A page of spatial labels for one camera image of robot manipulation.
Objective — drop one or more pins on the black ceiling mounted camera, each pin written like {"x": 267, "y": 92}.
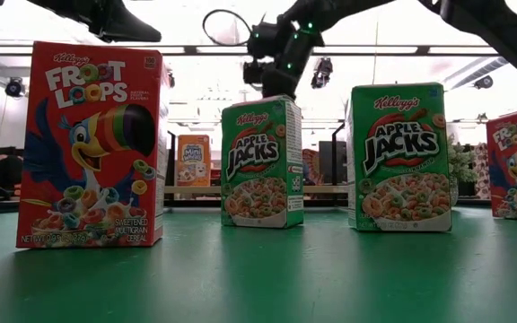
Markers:
{"x": 14, "y": 87}
{"x": 483, "y": 82}
{"x": 321, "y": 72}

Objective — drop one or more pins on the red Froot Loops cereal box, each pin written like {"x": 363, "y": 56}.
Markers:
{"x": 88, "y": 148}
{"x": 507, "y": 170}
{"x": 311, "y": 168}

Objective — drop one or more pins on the spotted pattern background object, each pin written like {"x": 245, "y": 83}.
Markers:
{"x": 481, "y": 170}

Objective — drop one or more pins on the orange Mini Wheats cereal box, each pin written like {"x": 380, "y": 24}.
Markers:
{"x": 193, "y": 161}

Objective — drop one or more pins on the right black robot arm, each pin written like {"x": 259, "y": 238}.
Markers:
{"x": 487, "y": 27}

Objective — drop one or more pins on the green table mat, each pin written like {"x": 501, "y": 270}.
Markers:
{"x": 258, "y": 278}

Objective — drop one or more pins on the black metal shelf bracket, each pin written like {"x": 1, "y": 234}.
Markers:
{"x": 334, "y": 148}
{"x": 171, "y": 170}

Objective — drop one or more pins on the black computer monitor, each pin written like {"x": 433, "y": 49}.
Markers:
{"x": 326, "y": 161}

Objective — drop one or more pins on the small potted green plant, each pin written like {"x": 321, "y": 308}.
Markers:
{"x": 460, "y": 166}

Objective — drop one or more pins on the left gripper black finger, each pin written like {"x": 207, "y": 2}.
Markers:
{"x": 137, "y": 23}
{"x": 133, "y": 37}

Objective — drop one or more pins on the green Apple Jacks cereal box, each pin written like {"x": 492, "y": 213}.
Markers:
{"x": 258, "y": 170}
{"x": 397, "y": 170}

